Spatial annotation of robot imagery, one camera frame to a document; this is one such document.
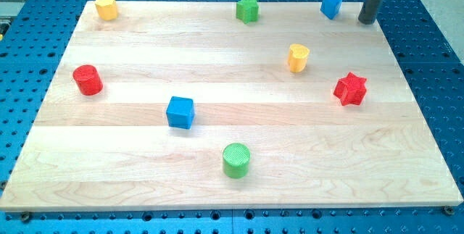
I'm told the red cylinder block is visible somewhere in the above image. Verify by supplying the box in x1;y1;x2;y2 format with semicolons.
72;64;103;96

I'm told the right board clamp screw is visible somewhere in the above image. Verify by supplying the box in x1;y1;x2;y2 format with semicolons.
442;206;455;216

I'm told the blue triangle block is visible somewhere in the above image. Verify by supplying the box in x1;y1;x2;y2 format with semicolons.
320;0;343;20

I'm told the red star block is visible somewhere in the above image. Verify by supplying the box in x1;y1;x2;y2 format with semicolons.
333;72;367;106

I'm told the yellow heart block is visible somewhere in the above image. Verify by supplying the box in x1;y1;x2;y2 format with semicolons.
287;43;310;73

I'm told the light wooden board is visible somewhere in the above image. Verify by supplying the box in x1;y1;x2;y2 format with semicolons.
1;1;463;212

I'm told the yellow hexagon block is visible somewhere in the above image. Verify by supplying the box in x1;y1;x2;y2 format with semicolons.
94;0;118;21

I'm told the green star block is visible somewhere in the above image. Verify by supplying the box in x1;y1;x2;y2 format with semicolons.
236;0;259;24

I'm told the blue cube block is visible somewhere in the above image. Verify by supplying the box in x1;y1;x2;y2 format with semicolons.
166;96;195;130

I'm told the left board clamp screw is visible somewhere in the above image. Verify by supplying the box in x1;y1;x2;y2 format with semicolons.
19;212;31;222

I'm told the board clamp screw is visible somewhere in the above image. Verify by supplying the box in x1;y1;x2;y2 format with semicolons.
442;206;455;216
19;212;31;222

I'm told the green cylinder block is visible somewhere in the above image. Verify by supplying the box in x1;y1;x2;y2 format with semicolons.
223;143;251;179

